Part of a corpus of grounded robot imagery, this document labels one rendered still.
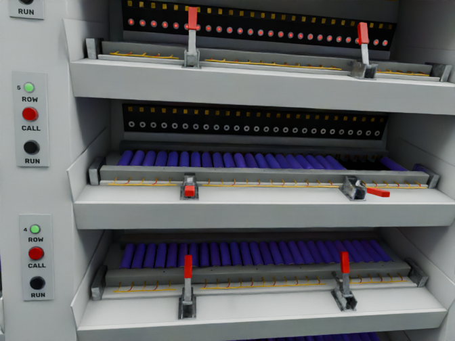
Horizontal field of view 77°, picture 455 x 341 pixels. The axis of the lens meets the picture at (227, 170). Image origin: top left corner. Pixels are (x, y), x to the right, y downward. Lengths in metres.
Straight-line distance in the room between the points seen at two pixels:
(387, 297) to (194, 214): 0.38
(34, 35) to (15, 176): 0.18
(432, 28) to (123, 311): 0.74
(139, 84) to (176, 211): 0.19
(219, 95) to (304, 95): 0.13
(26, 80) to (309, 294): 0.54
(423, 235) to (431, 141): 0.18
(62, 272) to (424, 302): 0.60
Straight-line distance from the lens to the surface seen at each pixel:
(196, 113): 0.57
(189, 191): 0.36
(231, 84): 0.42
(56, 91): 0.45
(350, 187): 0.50
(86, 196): 0.46
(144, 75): 0.43
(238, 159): 0.52
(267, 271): 0.55
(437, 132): 0.65
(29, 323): 0.54
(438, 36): 0.69
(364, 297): 0.60
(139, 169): 0.47
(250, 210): 0.44
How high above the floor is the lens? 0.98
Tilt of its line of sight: 6 degrees down
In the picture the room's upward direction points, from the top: 2 degrees clockwise
